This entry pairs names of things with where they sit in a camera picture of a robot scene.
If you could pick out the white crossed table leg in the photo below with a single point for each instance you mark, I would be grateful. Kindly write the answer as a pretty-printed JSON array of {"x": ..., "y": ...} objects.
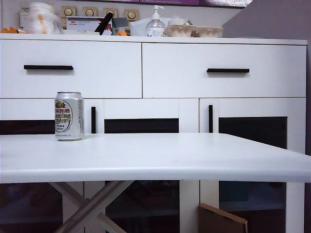
[
  {"x": 111, "y": 191},
  {"x": 63, "y": 191}
]

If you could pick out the beige square knob plate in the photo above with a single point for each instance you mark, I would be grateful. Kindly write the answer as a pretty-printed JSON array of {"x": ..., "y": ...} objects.
[
  {"x": 110, "y": 12},
  {"x": 90, "y": 11},
  {"x": 131, "y": 14},
  {"x": 68, "y": 11}
]

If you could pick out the white box with red print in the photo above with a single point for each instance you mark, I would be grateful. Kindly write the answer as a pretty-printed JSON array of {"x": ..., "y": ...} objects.
[{"x": 82, "y": 24}]

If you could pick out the silver beer can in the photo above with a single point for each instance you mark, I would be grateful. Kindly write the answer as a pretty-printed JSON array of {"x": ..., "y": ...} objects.
[{"x": 69, "y": 116}]

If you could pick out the beige egg carton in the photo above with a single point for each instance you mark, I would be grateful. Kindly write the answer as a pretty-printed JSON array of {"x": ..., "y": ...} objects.
[{"x": 194, "y": 31}]

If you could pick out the grey card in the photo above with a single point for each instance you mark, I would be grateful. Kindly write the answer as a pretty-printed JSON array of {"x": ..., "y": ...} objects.
[{"x": 120, "y": 21}]

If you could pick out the orange flat object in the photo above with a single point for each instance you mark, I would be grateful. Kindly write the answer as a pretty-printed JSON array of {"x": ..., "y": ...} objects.
[
  {"x": 122, "y": 33},
  {"x": 9, "y": 30}
]

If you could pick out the white cabinet drawer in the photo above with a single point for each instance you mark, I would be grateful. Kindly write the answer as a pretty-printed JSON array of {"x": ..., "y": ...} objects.
[
  {"x": 170, "y": 72},
  {"x": 97, "y": 72}
]

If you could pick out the brown cardboard piece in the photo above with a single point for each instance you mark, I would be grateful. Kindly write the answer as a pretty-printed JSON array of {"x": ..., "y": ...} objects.
[{"x": 218, "y": 221}]

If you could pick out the purple wall poster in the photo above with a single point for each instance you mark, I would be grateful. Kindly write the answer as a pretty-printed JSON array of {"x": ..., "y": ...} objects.
[{"x": 170, "y": 2}]

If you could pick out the white sideboard cabinet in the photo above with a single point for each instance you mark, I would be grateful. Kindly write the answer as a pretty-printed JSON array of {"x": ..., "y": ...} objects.
[{"x": 218, "y": 40}]

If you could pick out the white plastic bag bundle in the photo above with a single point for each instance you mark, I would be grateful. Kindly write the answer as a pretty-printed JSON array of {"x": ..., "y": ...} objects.
[{"x": 41, "y": 17}]

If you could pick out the black stick object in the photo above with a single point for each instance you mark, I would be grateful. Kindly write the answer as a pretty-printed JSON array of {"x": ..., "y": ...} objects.
[{"x": 103, "y": 23}]

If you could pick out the white glass-panel cabinet door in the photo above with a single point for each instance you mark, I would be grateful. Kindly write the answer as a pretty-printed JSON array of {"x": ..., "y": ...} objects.
[
  {"x": 252, "y": 106},
  {"x": 141, "y": 108},
  {"x": 24, "y": 109}
]

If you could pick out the clear pump sanitizer bottle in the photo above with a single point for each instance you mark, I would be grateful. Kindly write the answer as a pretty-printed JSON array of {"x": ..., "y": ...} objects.
[{"x": 154, "y": 28}]

